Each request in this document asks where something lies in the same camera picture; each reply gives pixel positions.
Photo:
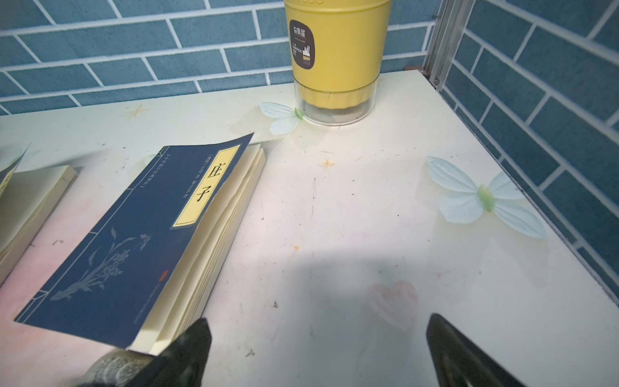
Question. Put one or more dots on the blue book Zhuangzi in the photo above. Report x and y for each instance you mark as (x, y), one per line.
(146, 270)

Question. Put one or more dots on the yellow pen holder cup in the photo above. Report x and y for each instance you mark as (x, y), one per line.
(337, 49)

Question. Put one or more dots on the grey striped cleaning cloth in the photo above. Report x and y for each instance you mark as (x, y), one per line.
(116, 368)

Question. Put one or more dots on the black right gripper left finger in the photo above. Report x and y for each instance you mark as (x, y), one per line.
(182, 363)

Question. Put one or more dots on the blue book Yuewei notes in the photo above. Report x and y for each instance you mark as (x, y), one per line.
(27, 200)

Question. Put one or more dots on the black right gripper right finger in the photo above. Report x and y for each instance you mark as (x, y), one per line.
(460, 362)

